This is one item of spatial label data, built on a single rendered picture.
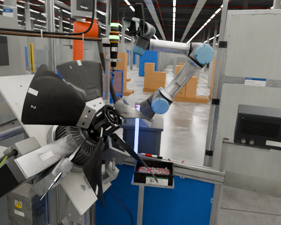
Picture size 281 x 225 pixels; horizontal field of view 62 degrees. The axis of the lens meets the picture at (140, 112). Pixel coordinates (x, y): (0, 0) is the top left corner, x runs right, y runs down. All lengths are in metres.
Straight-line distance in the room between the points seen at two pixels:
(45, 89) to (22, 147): 0.22
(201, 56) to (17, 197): 1.23
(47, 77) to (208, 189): 1.10
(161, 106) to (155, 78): 8.69
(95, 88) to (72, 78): 0.12
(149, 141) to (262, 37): 1.69
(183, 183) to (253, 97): 1.55
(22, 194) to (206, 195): 1.01
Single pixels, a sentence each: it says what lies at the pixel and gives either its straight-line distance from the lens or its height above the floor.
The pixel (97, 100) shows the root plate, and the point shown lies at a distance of 1.11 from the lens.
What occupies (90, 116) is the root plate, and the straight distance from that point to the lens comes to 1.01.
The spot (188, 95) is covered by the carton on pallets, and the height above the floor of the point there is 0.23.
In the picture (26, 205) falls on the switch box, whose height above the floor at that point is 0.79.
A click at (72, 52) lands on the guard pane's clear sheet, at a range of 2.05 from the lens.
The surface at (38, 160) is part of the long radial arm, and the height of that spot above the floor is 1.12.
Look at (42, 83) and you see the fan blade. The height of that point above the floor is 1.37.
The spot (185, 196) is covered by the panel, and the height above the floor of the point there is 0.65.
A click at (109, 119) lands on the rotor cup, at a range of 1.00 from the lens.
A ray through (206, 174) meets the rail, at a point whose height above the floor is 0.83.
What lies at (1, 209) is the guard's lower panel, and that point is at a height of 0.52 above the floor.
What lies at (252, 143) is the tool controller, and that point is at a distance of 1.36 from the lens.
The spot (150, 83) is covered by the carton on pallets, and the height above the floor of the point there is 0.38.
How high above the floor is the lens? 1.48
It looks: 13 degrees down
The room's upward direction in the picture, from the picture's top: 3 degrees clockwise
